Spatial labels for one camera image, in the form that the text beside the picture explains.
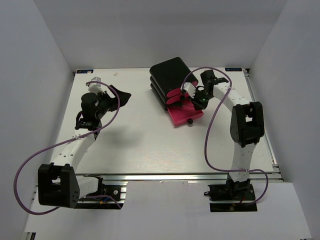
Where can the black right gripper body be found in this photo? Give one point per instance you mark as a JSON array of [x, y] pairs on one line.
[[200, 98]]

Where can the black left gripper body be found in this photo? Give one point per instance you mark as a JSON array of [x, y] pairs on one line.
[[106, 104]]

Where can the pink bottom drawer black knob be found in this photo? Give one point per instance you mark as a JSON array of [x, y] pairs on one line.
[[183, 115]]

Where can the large green handled screwdriver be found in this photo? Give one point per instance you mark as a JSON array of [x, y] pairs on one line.
[[186, 105]]

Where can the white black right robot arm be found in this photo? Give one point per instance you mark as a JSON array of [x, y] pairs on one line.
[[246, 123]]

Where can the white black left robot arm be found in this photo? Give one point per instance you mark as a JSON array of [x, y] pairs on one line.
[[58, 184]]

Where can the black drawer cabinet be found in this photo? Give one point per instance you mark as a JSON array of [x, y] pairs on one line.
[[169, 75]]

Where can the blue label sticker right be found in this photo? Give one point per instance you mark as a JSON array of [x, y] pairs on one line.
[[233, 69]]

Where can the blue label sticker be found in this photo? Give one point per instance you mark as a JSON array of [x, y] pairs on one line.
[[233, 69], [84, 71]]

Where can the blue label sticker left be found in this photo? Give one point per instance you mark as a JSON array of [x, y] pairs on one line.
[[84, 71]]

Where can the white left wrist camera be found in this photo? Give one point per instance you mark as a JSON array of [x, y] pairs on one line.
[[95, 85]]

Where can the aluminium front rail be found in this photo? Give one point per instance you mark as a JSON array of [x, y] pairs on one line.
[[184, 177]]

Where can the aluminium rail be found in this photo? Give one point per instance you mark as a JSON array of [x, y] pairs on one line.
[[184, 177], [264, 148]]

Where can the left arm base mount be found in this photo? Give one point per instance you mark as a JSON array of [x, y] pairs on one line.
[[110, 195]]

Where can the aluminium right side rail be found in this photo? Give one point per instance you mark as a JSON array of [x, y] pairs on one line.
[[264, 148]]

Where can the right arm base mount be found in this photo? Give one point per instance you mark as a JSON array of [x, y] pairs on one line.
[[223, 201]]

